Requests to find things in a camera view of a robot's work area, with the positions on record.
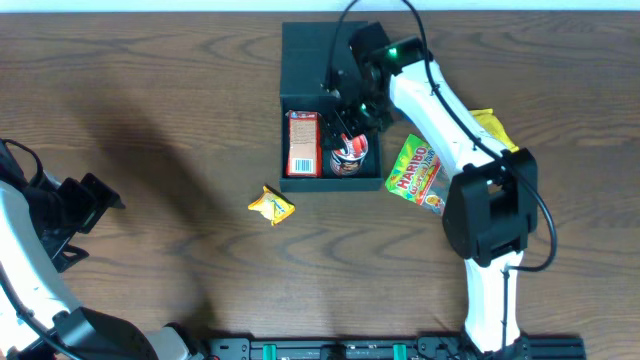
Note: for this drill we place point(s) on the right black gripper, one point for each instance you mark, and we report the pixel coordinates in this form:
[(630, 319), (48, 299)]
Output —
[(344, 113)]

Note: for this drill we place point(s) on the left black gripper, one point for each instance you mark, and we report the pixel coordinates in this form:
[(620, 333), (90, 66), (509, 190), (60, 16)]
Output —
[(93, 198)]

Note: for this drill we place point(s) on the small red Pringles can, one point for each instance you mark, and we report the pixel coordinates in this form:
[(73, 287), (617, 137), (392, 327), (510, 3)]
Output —
[(348, 160)]

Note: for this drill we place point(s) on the red and white carton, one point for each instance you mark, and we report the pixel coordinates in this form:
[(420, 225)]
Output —
[(305, 154)]

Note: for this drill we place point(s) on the dark green box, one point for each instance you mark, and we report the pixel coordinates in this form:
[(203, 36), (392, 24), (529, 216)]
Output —
[(305, 47)]

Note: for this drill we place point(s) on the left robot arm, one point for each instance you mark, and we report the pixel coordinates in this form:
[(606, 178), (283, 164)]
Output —
[(41, 318)]

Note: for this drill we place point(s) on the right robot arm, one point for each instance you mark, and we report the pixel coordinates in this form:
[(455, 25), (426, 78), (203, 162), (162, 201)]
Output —
[(491, 206)]

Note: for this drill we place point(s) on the Haribo gummy worms bag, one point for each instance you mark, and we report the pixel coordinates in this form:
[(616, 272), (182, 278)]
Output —
[(419, 176)]

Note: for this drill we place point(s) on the small orange yellow snack bag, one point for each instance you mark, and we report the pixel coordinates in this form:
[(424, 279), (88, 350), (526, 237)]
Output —
[(272, 206)]

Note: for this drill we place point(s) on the yellow snack packet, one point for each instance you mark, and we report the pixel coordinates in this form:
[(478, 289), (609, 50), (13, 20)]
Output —
[(489, 122)]

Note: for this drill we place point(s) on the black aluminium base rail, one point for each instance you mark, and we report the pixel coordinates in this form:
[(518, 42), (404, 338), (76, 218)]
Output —
[(423, 348)]

